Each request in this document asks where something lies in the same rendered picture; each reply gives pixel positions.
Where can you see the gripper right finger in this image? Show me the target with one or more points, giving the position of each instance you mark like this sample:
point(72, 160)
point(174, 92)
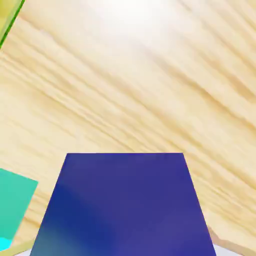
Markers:
point(224, 247)

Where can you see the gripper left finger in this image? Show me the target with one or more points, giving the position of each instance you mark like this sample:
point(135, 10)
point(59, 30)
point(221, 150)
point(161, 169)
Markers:
point(24, 250)

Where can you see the small blue cube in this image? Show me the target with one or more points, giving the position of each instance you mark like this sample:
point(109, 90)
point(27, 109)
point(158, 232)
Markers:
point(128, 204)

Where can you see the small teal cube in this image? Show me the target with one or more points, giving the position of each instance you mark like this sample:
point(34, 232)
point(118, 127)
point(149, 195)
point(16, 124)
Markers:
point(14, 202)

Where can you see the large green box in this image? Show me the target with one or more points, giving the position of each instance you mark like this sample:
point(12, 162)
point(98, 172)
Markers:
point(7, 16)

